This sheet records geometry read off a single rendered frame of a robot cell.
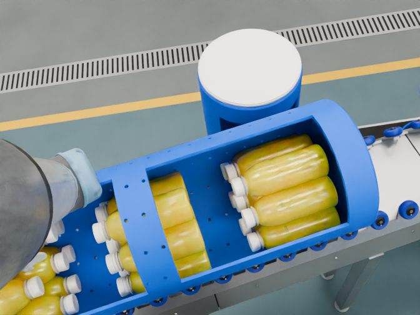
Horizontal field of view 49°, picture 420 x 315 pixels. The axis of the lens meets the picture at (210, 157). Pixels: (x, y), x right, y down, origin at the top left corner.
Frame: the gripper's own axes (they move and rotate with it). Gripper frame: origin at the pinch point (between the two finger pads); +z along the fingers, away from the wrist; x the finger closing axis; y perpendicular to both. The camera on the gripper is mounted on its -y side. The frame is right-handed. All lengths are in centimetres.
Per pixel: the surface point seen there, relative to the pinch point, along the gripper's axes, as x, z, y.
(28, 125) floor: 137, 115, -37
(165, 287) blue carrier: -13.5, 4.2, 23.8
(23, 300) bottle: -6.7, 4.3, -2.8
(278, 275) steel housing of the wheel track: -12, 27, 48
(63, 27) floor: 209, 114, -7
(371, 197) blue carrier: -12, -1, 65
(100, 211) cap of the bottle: 5.7, 2.7, 15.1
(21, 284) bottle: -3.6, 3.7, -2.6
